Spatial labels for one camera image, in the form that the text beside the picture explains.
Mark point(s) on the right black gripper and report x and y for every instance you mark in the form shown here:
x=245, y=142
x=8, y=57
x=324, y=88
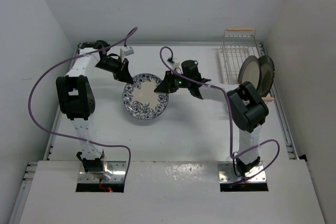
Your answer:
x=167, y=85

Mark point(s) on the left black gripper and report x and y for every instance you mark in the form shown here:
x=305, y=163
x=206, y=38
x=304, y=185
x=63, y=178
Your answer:
x=123, y=73

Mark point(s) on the blue floral ceramic plate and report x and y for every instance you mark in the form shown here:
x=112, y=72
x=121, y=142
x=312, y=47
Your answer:
x=140, y=100

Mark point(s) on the brown rim cream plate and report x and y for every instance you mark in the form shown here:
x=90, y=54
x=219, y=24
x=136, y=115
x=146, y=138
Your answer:
x=250, y=71

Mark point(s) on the black patterned rim plate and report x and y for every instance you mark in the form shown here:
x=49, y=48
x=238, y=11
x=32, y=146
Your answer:
x=267, y=69

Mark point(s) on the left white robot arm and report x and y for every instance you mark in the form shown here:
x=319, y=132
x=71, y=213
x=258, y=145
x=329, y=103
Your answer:
x=77, y=102

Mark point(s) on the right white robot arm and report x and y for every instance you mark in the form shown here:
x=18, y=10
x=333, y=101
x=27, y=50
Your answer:
x=243, y=103

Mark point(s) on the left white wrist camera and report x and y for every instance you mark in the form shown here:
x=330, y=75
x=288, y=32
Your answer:
x=125, y=51

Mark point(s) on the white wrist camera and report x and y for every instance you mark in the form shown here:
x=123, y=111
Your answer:
x=125, y=51
x=175, y=65

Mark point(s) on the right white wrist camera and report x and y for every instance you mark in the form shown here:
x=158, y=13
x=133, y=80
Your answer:
x=175, y=65

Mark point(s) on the white wire dish rack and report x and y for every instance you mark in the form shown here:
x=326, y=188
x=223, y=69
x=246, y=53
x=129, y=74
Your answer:
x=237, y=45

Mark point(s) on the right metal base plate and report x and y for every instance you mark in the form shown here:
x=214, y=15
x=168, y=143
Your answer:
x=227, y=175

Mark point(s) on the metal base plate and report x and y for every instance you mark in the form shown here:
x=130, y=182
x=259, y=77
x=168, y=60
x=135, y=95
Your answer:
x=227, y=175
x=116, y=171

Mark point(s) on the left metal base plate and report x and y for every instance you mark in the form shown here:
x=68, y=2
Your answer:
x=116, y=171

